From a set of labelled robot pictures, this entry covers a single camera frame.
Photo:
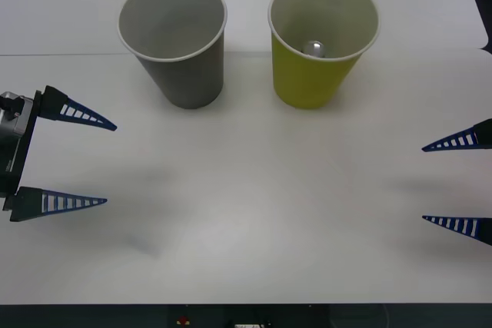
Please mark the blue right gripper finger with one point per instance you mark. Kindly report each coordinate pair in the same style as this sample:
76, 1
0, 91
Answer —
480, 228
476, 138

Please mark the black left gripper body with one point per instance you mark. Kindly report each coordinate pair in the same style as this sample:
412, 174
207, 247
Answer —
15, 166

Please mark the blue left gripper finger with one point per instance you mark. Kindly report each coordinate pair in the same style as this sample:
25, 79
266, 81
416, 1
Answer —
28, 203
57, 107

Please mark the red round button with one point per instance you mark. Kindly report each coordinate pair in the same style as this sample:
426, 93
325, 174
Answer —
183, 320

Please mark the yellow-green plastic waste bin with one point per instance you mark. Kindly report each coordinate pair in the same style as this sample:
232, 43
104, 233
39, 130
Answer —
307, 82

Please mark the grey plastic waste bin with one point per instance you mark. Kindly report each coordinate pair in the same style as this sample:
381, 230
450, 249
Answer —
184, 74

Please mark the silver drink can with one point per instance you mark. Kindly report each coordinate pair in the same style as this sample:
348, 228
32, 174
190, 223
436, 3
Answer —
314, 48

